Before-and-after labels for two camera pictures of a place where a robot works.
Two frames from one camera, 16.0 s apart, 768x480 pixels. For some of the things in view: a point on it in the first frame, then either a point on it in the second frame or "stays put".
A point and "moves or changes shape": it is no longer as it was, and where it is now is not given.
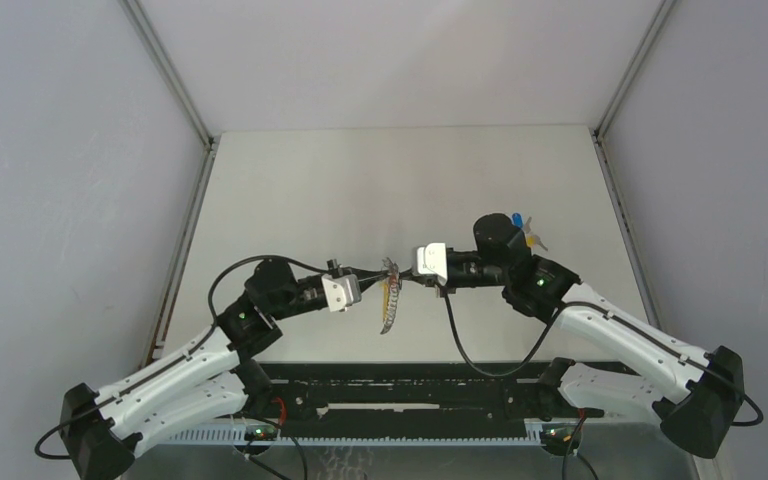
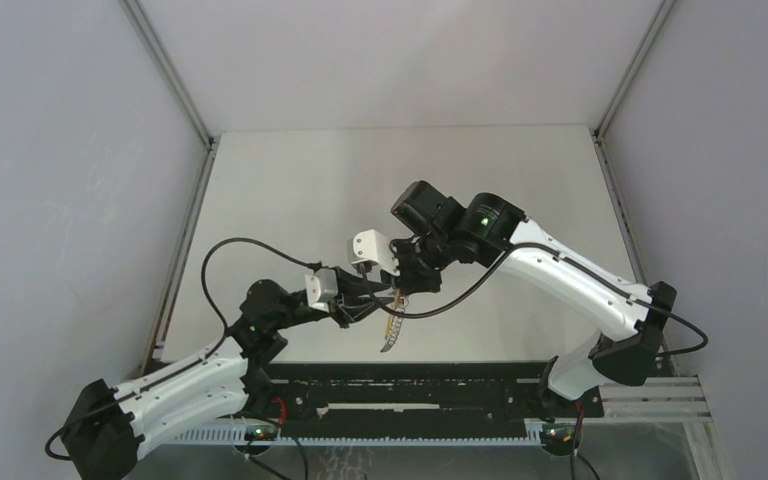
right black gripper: (410, 275) to (407, 283)
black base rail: (446, 396) stays put
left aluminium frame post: (191, 111) stays put
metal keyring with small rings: (390, 294) moves or changes shape
